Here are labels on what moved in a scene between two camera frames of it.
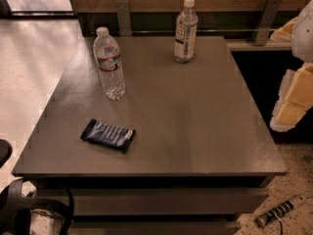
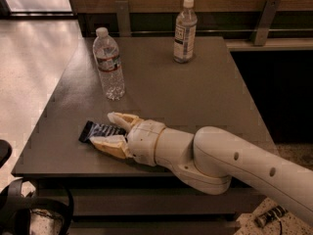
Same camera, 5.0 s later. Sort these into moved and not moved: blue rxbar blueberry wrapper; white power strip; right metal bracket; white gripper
Moved: white gripper
Not moved: white power strip; right metal bracket; blue rxbar blueberry wrapper
